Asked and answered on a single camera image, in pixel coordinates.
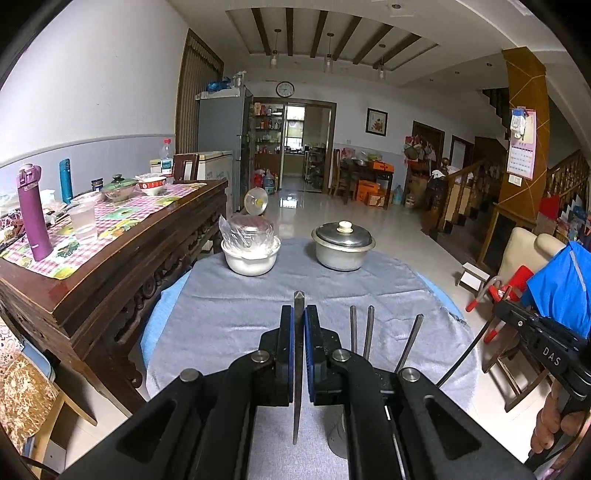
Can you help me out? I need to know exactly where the white basin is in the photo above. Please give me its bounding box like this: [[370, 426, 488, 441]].
[[221, 235, 282, 277]]

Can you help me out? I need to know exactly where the teal thermos bottle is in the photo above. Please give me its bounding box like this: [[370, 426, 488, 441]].
[[59, 159, 74, 204]]

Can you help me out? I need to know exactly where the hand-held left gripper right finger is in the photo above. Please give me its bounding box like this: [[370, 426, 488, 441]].
[[305, 305, 536, 480]]

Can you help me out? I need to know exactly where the metal pot with lid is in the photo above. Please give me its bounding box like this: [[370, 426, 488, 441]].
[[311, 220, 376, 272]]

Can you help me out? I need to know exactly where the blue table cover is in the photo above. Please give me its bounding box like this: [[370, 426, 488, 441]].
[[137, 270, 465, 370]]

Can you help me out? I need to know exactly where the red child chair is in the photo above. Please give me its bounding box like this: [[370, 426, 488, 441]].
[[465, 265, 537, 343]]

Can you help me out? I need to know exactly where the purple thermos bottle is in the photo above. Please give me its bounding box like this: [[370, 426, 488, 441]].
[[17, 164, 54, 262]]

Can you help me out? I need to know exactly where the beige armchair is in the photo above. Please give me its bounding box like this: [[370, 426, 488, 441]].
[[496, 226, 570, 298]]

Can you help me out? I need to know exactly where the grey tablecloth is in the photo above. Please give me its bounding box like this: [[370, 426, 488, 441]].
[[145, 237, 481, 480]]

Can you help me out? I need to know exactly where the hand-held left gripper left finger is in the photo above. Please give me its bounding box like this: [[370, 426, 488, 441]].
[[60, 305, 295, 480]]

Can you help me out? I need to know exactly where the carved wooden sideboard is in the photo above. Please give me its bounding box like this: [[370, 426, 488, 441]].
[[0, 180, 230, 416]]

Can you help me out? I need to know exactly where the white step stool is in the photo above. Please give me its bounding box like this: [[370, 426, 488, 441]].
[[457, 262, 491, 293]]

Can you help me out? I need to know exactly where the wooden side table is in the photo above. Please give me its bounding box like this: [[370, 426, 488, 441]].
[[342, 157, 396, 209]]

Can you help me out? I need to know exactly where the shelf with bottles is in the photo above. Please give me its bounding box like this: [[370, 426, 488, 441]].
[[252, 102, 285, 177]]

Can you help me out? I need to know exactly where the chair with patterned cushion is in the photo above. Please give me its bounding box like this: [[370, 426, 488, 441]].
[[0, 318, 99, 472]]

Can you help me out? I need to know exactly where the brown door curtain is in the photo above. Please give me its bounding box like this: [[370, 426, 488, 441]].
[[177, 28, 225, 156]]

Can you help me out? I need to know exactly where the white chest freezer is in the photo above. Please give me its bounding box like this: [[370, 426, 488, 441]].
[[196, 150, 234, 219]]

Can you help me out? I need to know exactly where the clear water bottle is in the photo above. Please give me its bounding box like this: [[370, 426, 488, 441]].
[[160, 137, 174, 179]]

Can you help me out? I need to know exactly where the framed wall picture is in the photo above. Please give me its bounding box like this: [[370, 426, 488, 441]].
[[366, 107, 389, 136]]

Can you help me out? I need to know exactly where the glass bowl with lid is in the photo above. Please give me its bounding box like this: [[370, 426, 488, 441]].
[[102, 174, 139, 202]]

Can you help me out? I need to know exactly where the clear plastic cup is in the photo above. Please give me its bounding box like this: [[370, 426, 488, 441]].
[[68, 203, 99, 243]]

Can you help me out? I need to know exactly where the person's right hand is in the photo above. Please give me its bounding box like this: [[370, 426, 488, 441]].
[[530, 384, 586, 456]]

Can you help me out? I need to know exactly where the wooden stair railing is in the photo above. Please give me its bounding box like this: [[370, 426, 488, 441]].
[[422, 152, 505, 241]]

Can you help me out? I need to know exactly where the dark wooden chair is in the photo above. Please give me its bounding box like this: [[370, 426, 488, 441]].
[[172, 153, 201, 184]]

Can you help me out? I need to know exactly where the small floor fan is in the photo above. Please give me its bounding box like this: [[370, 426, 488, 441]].
[[244, 187, 271, 217]]

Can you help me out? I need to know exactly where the pink wall calendar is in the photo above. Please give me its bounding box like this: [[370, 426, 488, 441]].
[[506, 108, 537, 180]]

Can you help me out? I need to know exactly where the red and white bowl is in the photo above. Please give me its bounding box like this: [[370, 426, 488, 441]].
[[137, 175, 167, 196]]

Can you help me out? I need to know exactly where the checkered table runner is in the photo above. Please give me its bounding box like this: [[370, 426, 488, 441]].
[[0, 182, 208, 280]]

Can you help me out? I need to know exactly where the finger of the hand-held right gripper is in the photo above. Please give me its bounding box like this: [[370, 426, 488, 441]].
[[494, 299, 528, 327]]

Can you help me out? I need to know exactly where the grey refrigerator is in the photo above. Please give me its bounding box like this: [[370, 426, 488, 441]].
[[198, 88, 254, 215]]

